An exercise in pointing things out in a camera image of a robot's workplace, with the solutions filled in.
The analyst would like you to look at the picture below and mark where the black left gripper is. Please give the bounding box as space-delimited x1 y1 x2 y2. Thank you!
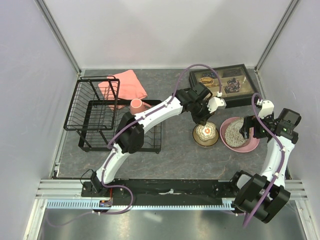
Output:
191 101 215 127

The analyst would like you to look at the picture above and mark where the small white patterned bowl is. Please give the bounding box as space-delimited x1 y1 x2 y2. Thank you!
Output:
195 122 217 142

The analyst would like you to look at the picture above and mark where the speckled ceramic plate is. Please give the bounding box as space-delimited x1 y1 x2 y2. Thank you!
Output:
224 118 248 148

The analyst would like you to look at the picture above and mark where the pink plate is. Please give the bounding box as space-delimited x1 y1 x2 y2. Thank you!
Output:
219 117 260 153

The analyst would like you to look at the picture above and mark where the brown floral bowl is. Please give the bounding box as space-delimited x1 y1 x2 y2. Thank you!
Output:
192 125 219 148

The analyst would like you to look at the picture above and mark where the pink ceramic mug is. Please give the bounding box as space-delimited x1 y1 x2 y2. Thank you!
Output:
130 98 152 115

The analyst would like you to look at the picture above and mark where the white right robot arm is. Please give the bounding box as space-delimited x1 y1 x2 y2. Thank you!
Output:
229 108 302 227

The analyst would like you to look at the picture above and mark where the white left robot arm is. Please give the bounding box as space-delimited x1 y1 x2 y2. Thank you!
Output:
89 83 220 197

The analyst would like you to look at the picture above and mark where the black compartment display box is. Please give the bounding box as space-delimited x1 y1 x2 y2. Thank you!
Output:
188 64 258 108

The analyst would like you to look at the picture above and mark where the dark floral fabric rosette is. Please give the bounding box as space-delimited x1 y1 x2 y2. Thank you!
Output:
224 77 241 94

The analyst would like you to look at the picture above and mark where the blue patterned fabric roll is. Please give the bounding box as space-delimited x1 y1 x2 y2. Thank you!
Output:
202 72 217 79

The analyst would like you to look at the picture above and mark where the pink folded cloth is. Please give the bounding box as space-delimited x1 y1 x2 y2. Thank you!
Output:
98 69 148 101

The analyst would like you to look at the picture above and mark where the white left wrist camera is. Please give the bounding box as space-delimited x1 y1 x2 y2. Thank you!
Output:
207 92 227 113

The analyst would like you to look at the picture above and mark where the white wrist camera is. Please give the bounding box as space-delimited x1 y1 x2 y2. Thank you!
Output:
256 99 274 119
207 92 227 113

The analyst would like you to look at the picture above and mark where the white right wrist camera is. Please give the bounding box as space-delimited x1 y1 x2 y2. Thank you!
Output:
256 99 274 119

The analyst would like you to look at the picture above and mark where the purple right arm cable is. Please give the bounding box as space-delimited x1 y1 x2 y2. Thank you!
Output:
224 92 286 228

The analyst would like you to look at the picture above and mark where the gold bracelet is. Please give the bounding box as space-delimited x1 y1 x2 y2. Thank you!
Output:
199 76 216 88

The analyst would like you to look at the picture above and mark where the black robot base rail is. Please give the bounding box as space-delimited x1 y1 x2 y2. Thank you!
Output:
81 178 235 207

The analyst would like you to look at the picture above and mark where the black wire dish rack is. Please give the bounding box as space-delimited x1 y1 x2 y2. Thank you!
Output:
63 76 162 154

